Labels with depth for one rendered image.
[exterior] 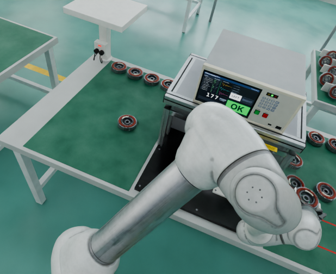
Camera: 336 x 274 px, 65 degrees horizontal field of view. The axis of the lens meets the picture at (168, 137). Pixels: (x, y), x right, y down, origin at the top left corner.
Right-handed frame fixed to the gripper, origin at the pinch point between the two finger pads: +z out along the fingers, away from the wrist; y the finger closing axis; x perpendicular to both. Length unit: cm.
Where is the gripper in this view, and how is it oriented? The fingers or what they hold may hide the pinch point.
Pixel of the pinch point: (305, 198)
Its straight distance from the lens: 141.9
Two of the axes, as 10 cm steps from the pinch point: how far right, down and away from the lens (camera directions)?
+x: 4.4, -8.2, -3.5
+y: 7.7, 5.5, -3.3
